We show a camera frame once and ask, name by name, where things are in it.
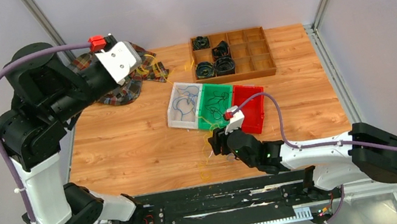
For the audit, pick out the wooden compartment tray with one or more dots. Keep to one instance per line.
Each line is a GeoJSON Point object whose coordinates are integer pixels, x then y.
{"type": "Point", "coordinates": [249, 50]}

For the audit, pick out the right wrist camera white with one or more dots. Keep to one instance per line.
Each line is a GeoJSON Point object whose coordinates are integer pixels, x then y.
{"type": "Point", "coordinates": [235, 118]}

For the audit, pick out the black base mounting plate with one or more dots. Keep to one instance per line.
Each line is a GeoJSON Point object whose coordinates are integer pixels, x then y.
{"type": "Point", "coordinates": [249, 201]}

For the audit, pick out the rolled belt top left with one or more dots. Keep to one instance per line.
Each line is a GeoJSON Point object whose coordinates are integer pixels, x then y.
{"type": "Point", "coordinates": [200, 43]}

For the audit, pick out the plaid cloth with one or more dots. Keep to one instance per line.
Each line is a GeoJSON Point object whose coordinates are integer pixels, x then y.
{"type": "Point", "coordinates": [149, 70]}

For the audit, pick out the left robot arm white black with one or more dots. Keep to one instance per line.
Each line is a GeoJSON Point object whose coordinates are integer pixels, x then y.
{"type": "Point", "coordinates": [47, 102]}

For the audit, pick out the rolled belt middle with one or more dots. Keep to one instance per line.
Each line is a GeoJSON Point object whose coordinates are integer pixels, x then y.
{"type": "Point", "coordinates": [221, 50]}

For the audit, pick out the red plastic bin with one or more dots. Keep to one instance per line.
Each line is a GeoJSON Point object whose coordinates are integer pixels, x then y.
{"type": "Point", "coordinates": [253, 111]}

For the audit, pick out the rolled belt bottom left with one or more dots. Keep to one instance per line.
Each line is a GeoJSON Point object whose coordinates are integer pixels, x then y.
{"type": "Point", "coordinates": [204, 70]}

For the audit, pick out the rolled belt bottom right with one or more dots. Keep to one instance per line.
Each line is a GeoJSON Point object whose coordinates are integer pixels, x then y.
{"type": "Point", "coordinates": [224, 66]}

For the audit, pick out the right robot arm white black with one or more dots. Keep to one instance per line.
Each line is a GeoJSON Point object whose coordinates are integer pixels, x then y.
{"type": "Point", "coordinates": [359, 154]}

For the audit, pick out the white plastic bin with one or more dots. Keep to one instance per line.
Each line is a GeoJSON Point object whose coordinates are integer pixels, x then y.
{"type": "Point", "coordinates": [183, 105]}

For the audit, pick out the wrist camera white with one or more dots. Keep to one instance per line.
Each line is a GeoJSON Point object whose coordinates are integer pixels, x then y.
{"type": "Point", "coordinates": [120, 61]}
{"type": "Point", "coordinates": [235, 118]}

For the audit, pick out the green plastic bin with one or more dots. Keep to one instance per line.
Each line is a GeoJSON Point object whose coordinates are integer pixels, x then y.
{"type": "Point", "coordinates": [215, 99]}

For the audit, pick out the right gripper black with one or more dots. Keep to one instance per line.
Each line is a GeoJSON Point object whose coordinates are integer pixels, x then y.
{"type": "Point", "coordinates": [219, 138]}

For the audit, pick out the rolled belt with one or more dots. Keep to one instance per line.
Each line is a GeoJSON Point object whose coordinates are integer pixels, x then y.
{"type": "Point", "coordinates": [221, 50]}
{"type": "Point", "coordinates": [204, 70]}
{"type": "Point", "coordinates": [200, 43]}
{"type": "Point", "coordinates": [224, 66]}

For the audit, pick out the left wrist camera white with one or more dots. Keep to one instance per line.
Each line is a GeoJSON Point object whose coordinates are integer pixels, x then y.
{"type": "Point", "coordinates": [120, 61]}

